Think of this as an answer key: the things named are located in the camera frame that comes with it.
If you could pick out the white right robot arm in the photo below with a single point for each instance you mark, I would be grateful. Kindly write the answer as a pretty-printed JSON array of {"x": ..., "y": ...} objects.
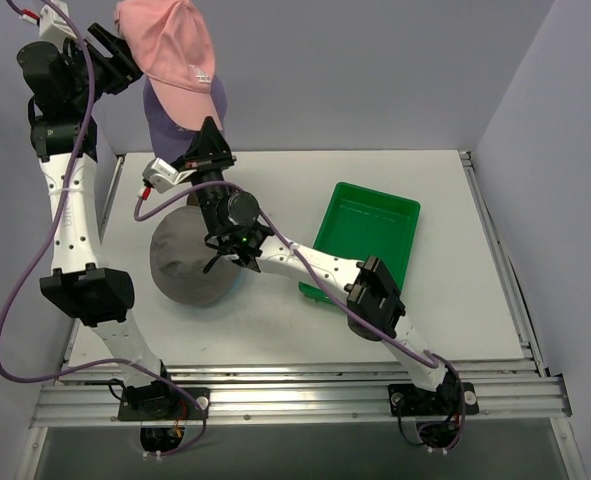
[{"x": 239, "y": 231}]

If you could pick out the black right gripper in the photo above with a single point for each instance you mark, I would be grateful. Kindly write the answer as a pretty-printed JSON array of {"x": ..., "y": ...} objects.
[{"x": 208, "y": 165}]

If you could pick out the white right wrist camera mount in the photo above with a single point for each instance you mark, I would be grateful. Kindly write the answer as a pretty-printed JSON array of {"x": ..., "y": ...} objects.
[{"x": 160, "y": 176}]

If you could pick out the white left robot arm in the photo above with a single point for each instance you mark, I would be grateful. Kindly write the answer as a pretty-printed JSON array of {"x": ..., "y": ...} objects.
[{"x": 81, "y": 284}]

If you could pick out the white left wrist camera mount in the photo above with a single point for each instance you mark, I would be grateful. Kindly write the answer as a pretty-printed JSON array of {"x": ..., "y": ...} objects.
[{"x": 51, "y": 25}]

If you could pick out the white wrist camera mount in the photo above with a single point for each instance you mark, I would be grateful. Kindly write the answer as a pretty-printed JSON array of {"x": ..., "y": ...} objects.
[
  {"x": 160, "y": 176},
  {"x": 51, "y": 25}
]

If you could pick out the brown mannequin stand base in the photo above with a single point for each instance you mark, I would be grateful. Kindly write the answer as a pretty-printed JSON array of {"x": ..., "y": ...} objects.
[{"x": 192, "y": 200}]

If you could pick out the green plastic tray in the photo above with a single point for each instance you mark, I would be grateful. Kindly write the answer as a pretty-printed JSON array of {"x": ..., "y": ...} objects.
[{"x": 360, "y": 222}]

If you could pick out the grey bucket hat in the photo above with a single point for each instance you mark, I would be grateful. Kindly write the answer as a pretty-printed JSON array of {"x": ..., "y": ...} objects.
[{"x": 178, "y": 256}]

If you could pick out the teal bucket hat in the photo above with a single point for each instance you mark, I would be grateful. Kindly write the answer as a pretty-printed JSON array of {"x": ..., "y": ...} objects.
[{"x": 235, "y": 285}]

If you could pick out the aluminium frame rail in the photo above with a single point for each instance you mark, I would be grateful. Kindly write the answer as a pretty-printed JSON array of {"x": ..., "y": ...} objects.
[{"x": 269, "y": 355}]

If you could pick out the pink baseball cap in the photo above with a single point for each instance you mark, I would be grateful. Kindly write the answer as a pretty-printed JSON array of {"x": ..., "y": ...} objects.
[{"x": 171, "y": 45}]

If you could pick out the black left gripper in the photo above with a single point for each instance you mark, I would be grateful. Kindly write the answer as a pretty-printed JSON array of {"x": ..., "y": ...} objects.
[{"x": 108, "y": 61}]

